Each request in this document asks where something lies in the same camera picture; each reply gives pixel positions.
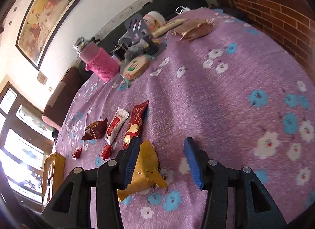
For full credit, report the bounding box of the maroon armchair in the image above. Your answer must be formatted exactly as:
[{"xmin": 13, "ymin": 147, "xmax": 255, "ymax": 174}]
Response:
[{"xmin": 42, "ymin": 67, "xmax": 82, "ymax": 131}]

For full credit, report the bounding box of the brown wrapped snack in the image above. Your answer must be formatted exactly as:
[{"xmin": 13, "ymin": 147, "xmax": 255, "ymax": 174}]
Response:
[{"xmin": 172, "ymin": 19, "xmax": 214, "ymax": 42}]

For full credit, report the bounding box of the dark red crinkled snack bag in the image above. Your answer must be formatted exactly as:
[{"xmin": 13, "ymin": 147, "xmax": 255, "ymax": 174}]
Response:
[{"xmin": 82, "ymin": 118, "xmax": 108, "ymax": 141}]

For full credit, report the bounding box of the pink sleeved glass bottle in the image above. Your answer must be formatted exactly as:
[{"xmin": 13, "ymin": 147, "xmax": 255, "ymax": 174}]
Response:
[{"xmin": 73, "ymin": 36, "xmax": 120, "ymax": 82}]

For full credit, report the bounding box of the red gold long snack bar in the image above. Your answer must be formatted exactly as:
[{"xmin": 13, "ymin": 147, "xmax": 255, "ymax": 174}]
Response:
[{"xmin": 123, "ymin": 100, "xmax": 149, "ymax": 149}]

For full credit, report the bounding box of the large yellow snack pack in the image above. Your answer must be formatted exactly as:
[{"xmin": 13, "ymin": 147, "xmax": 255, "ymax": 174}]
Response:
[{"xmin": 117, "ymin": 139, "xmax": 168, "ymax": 202}]

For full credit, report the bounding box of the yellow cardboard box tray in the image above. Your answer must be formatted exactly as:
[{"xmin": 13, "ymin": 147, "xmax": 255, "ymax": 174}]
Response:
[{"xmin": 42, "ymin": 152, "xmax": 66, "ymax": 209}]

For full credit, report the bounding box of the window door frame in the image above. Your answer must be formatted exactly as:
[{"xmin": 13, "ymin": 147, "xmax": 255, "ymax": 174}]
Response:
[{"xmin": 1, "ymin": 82, "xmax": 53, "ymax": 205}]

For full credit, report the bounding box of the small dark red candy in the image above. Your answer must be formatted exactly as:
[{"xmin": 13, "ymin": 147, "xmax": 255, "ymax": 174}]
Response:
[{"xmin": 71, "ymin": 148, "xmax": 82, "ymax": 160}]

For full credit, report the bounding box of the beige long snack pack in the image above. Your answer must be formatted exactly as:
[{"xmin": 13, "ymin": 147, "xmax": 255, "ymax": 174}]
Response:
[{"xmin": 151, "ymin": 19, "xmax": 188, "ymax": 38}]

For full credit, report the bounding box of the round cracker pack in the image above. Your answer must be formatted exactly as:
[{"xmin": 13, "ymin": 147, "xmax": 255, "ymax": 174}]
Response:
[{"xmin": 120, "ymin": 55, "xmax": 152, "ymax": 81}]

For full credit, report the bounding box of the purple floral tablecloth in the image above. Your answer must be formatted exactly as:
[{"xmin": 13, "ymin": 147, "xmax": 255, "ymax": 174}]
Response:
[{"xmin": 56, "ymin": 8, "xmax": 314, "ymax": 228}]

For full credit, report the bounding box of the white plastic jar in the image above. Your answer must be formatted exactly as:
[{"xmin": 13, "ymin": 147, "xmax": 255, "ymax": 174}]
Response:
[{"xmin": 143, "ymin": 11, "xmax": 166, "ymax": 32}]

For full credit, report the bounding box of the white red snack sachet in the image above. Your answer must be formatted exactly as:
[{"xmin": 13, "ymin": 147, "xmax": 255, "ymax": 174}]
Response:
[{"xmin": 104, "ymin": 107, "xmax": 129, "ymax": 145}]

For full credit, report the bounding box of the black phone stand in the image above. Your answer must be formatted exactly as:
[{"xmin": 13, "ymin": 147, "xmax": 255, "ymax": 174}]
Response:
[{"xmin": 124, "ymin": 14, "xmax": 151, "ymax": 44}]

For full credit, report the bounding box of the framed painting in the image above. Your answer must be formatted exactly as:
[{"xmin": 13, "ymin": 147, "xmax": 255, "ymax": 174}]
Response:
[{"xmin": 16, "ymin": 0, "xmax": 80, "ymax": 70}]

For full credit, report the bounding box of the black sofa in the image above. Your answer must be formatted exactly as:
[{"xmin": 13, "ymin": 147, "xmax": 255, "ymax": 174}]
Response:
[{"xmin": 77, "ymin": 0, "xmax": 210, "ymax": 72}]

